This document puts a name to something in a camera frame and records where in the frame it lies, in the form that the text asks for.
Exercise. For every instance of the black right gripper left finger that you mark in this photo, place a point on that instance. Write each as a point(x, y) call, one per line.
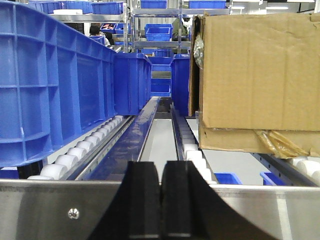
point(134, 213)

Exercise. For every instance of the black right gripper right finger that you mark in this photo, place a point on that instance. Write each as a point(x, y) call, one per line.
point(192, 210)

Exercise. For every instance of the blue bin right side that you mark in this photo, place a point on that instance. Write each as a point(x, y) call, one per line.
point(180, 72)

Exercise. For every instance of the large blue plastic bin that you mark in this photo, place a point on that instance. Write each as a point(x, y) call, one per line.
point(55, 84)

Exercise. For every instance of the white roller track right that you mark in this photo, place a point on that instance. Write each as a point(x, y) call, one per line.
point(191, 151)

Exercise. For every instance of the white roller track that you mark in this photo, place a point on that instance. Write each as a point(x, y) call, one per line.
point(191, 151)
point(66, 163)

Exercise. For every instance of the white roller track left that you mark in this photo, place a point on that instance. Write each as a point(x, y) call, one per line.
point(66, 163)

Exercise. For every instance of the brown cardboard box on conveyor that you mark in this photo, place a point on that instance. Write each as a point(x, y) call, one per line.
point(255, 83)

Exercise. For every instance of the metal shelf rack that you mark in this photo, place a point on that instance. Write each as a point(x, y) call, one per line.
point(141, 24)

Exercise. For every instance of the steel conveyor front rail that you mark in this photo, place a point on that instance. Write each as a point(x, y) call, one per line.
point(65, 210)

